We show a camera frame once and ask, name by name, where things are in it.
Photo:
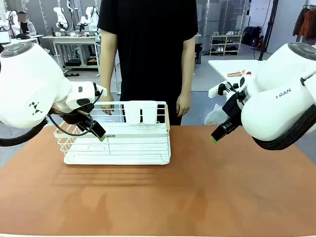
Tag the white background desk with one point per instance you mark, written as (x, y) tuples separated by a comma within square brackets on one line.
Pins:
[(22, 39)]

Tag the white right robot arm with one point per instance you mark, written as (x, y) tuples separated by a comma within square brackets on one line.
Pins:
[(279, 98)]

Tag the wooden shoe rack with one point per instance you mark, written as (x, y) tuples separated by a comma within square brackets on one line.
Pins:
[(225, 44)]

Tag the hanging clothes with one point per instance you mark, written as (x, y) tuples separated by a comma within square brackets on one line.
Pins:
[(306, 23)]

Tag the person left hand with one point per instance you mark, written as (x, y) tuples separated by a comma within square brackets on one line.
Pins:
[(183, 105)]

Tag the white side table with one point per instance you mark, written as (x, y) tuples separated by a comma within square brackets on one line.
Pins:
[(229, 67)]

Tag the white utensil cup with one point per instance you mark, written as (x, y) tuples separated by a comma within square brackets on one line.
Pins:
[(149, 111), (132, 111)]

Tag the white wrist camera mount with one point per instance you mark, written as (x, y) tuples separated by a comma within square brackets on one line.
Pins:
[(214, 90), (101, 90)]

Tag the person left forearm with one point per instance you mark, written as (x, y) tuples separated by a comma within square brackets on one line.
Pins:
[(187, 66)]

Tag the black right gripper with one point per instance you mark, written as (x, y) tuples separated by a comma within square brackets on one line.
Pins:
[(235, 108)]

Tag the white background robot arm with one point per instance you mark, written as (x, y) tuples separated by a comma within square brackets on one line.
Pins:
[(8, 23), (89, 18), (60, 18)]

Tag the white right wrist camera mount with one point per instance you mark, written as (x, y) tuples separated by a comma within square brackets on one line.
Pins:
[(214, 90)]

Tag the seated person with cap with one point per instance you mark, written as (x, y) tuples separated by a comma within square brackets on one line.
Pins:
[(26, 26)]

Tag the red fire extinguisher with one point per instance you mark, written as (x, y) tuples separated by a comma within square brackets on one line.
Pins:
[(260, 43)]

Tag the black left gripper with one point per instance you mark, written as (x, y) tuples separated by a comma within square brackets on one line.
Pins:
[(71, 116)]

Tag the person right forearm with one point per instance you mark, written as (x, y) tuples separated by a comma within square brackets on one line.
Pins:
[(108, 64)]

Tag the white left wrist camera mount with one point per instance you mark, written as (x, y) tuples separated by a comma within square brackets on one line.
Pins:
[(101, 90)]

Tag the person right hand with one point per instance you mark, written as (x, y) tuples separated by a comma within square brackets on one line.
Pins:
[(106, 103)]

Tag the black stand pole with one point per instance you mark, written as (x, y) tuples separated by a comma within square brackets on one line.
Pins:
[(269, 29)]

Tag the white background workbench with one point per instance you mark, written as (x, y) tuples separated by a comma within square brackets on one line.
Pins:
[(74, 38)]

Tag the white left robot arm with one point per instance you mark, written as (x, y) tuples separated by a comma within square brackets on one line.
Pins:
[(27, 81)]

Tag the black backpack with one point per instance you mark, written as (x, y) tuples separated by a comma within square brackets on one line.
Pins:
[(251, 35)]

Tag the person torso black shirt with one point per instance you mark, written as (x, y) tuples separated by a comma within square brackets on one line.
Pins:
[(150, 49)]

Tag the white plastic bag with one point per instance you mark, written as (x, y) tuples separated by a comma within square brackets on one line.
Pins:
[(213, 116)]

